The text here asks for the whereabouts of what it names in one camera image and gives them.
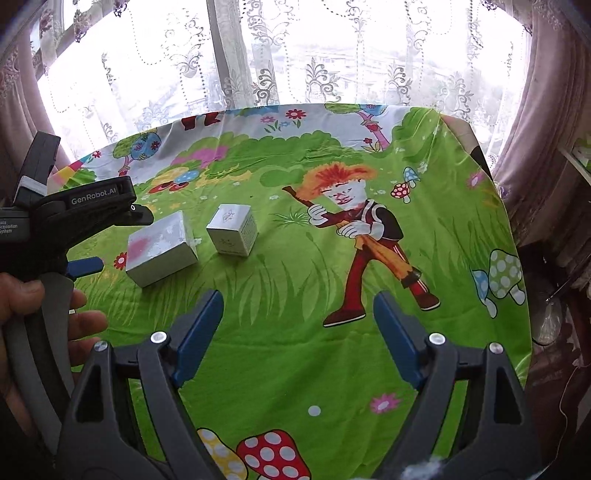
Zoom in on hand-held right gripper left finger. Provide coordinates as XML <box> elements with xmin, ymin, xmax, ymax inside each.
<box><xmin>55</xmin><ymin>290</ymin><xmax>225</xmax><ymax>480</ymax></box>

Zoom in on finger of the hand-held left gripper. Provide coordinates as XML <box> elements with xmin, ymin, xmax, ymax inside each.
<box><xmin>111</xmin><ymin>205</ymin><xmax>154</xmax><ymax>228</ymax></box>
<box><xmin>67</xmin><ymin>257</ymin><xmax>105</xmax><ymax>279</ymax></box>

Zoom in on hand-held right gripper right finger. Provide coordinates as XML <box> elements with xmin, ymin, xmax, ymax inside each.
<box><xmin>373</xmin><ymin>292</ymin><xmax>543</xmax><ymax>480</ymax></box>

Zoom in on glossy white box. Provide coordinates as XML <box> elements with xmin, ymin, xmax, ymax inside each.
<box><xmin>126</xmin><ymin>211</ymin><xmax>199</xmax><ymax>288</ymax></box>

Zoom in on person's left hand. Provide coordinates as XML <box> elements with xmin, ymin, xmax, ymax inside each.
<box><xmin>0</xmin><ymin>272</ymin><xmax>110</xmax><ymax>444</ymax></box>

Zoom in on small white printed cube box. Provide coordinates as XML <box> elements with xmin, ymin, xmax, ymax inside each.
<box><xmin>205</xmin><ymin>203</ymin><xmax>258</xmax><ymax>257</ymax></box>

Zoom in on green cartoon printed tablecloth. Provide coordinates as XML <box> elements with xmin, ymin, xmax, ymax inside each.
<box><xmin>46</xmin><ymin>104</ymin><xmax>529</xmax><ymax>480</ymax></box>

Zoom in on pink drape curtain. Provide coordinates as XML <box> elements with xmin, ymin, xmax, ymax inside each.
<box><xmin>0</xmin><ymin>18</ymin><xmax>51</xmax><ymax>204</ymax></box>
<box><xmin>489</xmin><ymin>18</ymin><xmax>591</xmax><ymax>250</ymax></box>

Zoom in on grey fluff tuft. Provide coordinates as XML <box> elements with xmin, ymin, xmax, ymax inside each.
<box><xmin>399</xmin><ymin>455</ymin><xmax>467</xmax><ymax>480</ymax></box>

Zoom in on white lace curtain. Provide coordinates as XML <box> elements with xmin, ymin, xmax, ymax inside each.
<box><xmin>28</xmin><ymin>0</ymin><xmax>541</xmax><ymax>153</ymax></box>

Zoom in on white shelf rack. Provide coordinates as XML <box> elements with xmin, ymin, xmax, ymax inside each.
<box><xmin>556</xmin><ymin>144</ymin><xmax>591</xmax><ymax>190</ymax></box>

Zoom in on green packet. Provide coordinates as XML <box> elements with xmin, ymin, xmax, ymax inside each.
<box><xmin>570</xmin><ymin>143</ymin><xmax>591</xmax><ymax>178</ymax></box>

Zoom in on white window frame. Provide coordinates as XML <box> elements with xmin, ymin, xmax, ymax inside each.
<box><xmin>205</xmin><ymin>0</ymin><xmax>254</xmax><ymax>114</ymax></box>

